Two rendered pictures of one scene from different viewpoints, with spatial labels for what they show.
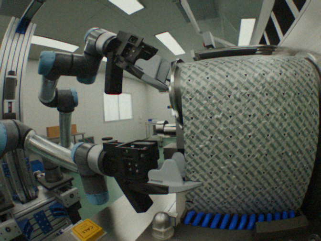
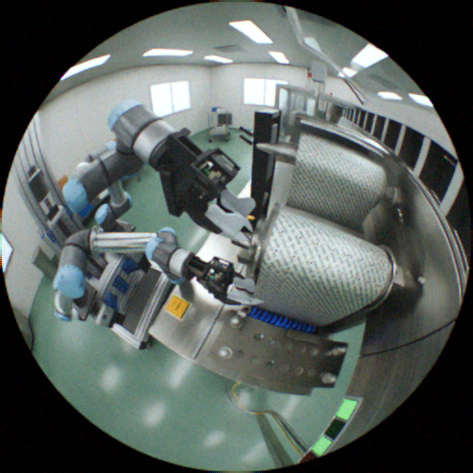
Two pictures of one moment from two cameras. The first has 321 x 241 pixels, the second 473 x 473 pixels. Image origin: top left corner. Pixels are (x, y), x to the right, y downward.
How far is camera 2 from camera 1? 29 cm
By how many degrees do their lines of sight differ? 48
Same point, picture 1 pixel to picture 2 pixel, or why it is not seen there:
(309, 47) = (419, 245)
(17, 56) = (29, 144)
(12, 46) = not seen: outside the picture
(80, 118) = not seen: hidden behind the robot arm
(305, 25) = (434, 236)
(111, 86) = (176, 212)
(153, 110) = (219, 97)
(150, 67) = (230, 223)
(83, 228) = (175, 306)
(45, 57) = (73, 201)
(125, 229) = (205, 298)
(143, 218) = not seen: hidden behind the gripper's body
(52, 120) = (90, 144)
